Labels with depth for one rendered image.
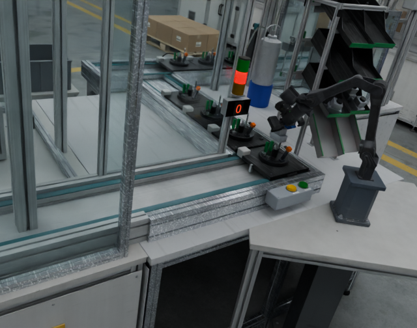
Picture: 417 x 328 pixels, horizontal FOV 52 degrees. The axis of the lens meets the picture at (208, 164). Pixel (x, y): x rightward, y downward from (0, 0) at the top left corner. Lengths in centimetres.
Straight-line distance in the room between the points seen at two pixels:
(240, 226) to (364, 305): 140
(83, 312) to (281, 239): 75
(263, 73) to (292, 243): 140
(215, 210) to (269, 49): 140
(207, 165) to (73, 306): 80
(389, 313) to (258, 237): 146
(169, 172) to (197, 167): 14
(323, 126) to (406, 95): 389
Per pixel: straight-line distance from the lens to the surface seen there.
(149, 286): 157
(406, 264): 182
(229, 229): 165
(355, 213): 188
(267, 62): 277
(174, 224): 153
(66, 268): 139
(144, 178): 171
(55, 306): 145
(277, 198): 172
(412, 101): 595
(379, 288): 307
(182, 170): 179
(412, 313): 303
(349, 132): 226
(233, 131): 207
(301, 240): 170
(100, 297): 151
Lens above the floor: 185
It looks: 29 degrees down
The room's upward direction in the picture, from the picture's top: 10 degrees clockwise
